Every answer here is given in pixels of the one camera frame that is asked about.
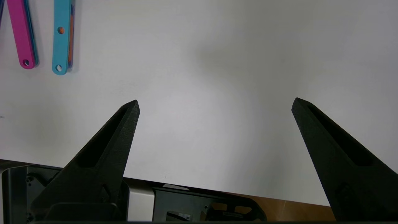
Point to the long pink bar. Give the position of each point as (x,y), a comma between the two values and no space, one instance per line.
(20,31)

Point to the long blue bar orange dot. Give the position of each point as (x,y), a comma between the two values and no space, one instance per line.
(60,46)

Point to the black robot base chassis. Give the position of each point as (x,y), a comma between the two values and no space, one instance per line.
(186,202)

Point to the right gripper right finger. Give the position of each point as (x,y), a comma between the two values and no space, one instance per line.
(342,174)

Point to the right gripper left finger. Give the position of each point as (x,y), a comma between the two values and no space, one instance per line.
(118,149)

